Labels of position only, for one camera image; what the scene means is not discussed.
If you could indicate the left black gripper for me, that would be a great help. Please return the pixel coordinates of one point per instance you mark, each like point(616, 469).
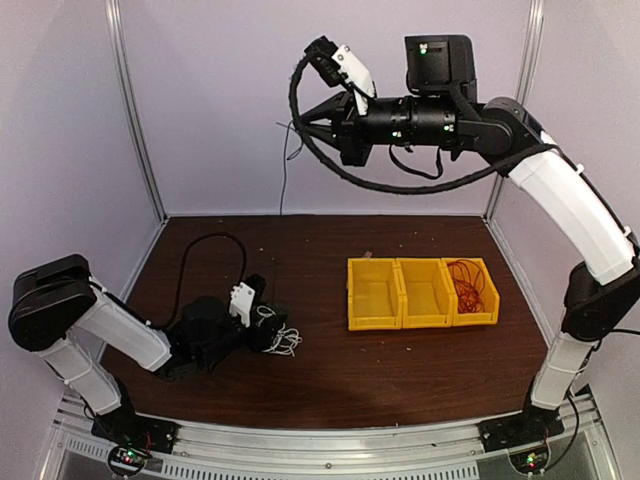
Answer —
point(262, 337)

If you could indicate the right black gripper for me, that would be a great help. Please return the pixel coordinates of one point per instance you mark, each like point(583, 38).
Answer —
point(354, 147)

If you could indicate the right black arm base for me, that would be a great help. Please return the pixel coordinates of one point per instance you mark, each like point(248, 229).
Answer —
point(531, 425)

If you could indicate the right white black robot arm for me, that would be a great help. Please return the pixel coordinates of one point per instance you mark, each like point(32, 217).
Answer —
point(442, 110)

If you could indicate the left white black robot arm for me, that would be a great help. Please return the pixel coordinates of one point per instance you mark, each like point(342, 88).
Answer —
point(55, 301)

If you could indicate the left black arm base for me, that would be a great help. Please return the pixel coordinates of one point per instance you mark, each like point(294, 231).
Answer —
point(149, 435)

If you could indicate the left yellow plastic bin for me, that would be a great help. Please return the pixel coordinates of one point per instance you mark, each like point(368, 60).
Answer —
point(374, 294)

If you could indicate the yellow plastic bin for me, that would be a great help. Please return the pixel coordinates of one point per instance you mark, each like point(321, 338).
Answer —
point(427, 292)
point(474, 299)
point(374, 294)

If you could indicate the middle yellow plastic bin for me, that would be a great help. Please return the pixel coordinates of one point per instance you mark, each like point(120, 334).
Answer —
point(427, 292)

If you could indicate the left circuit board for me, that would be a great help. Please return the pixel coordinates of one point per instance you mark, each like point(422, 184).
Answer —
point(123, 461)

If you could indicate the circuit board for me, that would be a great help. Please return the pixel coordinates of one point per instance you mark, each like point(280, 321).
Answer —
point(123, 461)
point(530, 461)

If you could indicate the right yellow plastic bin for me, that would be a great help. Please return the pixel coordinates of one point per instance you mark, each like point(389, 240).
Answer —
point(474, 299)

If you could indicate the right circuit board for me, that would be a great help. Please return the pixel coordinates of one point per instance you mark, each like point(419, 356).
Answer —
point(530, 461)

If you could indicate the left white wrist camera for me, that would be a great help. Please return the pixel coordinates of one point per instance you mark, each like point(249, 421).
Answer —
point(244, 296)

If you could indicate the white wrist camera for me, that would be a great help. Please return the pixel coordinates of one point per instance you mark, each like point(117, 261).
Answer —
point(338, 65)
point(244, 296)

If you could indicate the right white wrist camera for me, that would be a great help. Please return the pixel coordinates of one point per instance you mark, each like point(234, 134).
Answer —
point(338, 65)

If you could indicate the right aluminium frame post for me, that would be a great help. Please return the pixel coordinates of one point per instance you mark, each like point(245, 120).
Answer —
point(529, 61)

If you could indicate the aluminium frame post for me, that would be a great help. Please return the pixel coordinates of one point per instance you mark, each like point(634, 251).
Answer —
point(529, 61)
point(133, 119)

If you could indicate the left aluminium frame post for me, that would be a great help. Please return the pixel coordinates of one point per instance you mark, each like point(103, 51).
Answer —
point(133, 119)

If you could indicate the aluminium front rail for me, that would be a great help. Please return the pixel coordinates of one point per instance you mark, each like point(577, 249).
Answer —
point(451, 450)

